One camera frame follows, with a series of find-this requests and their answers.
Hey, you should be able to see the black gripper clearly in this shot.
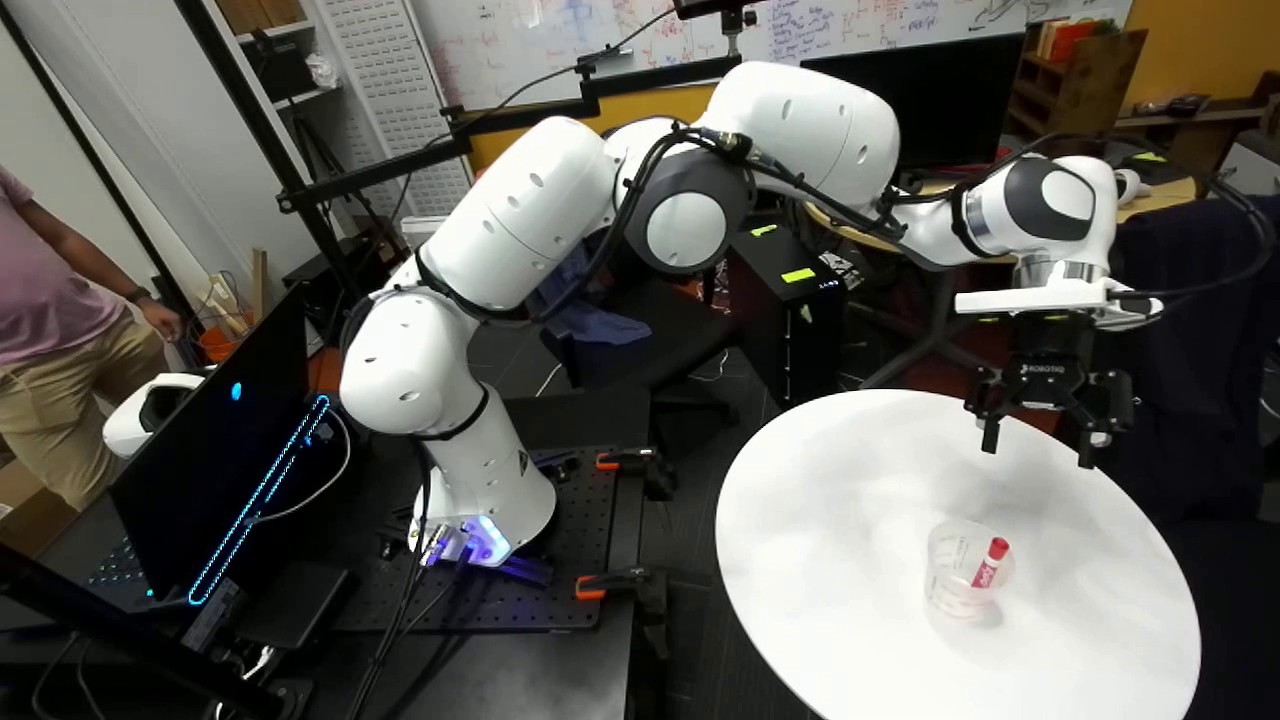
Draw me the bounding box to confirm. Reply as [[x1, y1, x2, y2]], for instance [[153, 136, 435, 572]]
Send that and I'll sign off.
[[966, 329, 1141, 474]]

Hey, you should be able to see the red marker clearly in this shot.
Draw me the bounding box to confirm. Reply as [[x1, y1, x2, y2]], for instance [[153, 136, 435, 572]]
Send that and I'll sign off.
[[970, 532, 1012, 598]]

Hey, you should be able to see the person bare forearm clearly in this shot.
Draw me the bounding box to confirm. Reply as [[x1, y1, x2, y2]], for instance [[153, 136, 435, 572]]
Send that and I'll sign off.
[[35, 216, 155, 313]]

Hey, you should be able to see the clear plastic cup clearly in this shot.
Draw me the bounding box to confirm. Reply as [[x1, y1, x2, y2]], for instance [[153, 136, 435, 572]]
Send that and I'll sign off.
[[925, 518, 1019, 623]]

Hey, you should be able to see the person hand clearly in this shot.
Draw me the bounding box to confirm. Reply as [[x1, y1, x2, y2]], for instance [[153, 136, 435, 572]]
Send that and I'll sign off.
[[128, 294, 189, 343]]

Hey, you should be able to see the black office chair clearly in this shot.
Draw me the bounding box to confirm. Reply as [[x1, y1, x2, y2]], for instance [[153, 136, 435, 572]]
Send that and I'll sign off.
[[1076, 198, 1280, 523]]

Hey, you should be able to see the round wooden desk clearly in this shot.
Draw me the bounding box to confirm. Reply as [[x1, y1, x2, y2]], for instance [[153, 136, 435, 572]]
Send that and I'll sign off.
[[826, 173, 1202, 265]]

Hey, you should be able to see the black computer tower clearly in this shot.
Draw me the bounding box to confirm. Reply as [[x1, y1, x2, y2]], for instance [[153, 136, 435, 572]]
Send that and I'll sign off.
[[730, 216, 853, 411]]

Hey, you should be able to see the grey box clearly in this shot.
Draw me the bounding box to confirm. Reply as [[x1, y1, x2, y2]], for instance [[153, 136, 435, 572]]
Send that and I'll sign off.
[[1203, 132, 1280, 204]]

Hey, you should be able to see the black computer monitor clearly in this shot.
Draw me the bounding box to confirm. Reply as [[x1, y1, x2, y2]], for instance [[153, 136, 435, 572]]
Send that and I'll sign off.
[[853, 38, 1031, 175]]

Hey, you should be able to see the brown wooden shelf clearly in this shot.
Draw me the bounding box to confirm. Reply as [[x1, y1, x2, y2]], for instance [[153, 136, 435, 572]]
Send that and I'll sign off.
[[1010, 17, 1154, 166]]

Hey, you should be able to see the black chair with jacket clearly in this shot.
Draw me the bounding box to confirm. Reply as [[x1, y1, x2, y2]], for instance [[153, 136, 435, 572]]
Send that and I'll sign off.
[[555, 285, 777, 416]]

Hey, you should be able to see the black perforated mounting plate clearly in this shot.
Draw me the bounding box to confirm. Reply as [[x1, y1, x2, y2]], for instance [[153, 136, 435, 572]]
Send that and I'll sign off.
[[266, 435, 646, 635]]

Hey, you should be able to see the whiteboard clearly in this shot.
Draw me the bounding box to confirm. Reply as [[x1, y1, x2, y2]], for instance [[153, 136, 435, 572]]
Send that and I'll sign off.
[[414, 0, 1135, 111]]

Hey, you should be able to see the black boom bar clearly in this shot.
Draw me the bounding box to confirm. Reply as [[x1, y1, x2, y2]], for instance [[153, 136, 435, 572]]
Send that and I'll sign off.
[[277, 56, 732, 216]]

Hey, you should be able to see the white perforated panel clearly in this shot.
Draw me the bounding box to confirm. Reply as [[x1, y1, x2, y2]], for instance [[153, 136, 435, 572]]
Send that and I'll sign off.
[[311, 0, 473, 224]]

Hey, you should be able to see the black computer case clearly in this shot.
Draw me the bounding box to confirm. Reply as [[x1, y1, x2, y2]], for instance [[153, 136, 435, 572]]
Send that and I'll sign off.
[[52, 301, 352, 634]]

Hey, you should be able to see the white VR headset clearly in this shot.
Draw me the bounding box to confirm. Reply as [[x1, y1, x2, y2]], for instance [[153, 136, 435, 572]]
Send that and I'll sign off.
[[101, 369, 210, 466]]

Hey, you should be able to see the black metal bar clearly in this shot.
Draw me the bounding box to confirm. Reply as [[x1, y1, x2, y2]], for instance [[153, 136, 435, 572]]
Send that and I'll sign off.
[[0, 541, 289, 705]]

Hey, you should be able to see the person in pink shirt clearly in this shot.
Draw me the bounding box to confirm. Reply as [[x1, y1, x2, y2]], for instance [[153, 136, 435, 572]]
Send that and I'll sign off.
[[0, 166, 174, 518]]

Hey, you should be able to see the orange handled black clamp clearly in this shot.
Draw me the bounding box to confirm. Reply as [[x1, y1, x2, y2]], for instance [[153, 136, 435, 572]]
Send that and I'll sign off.
[[574, 563, 652, 603], [594, 446, 670, 482]]

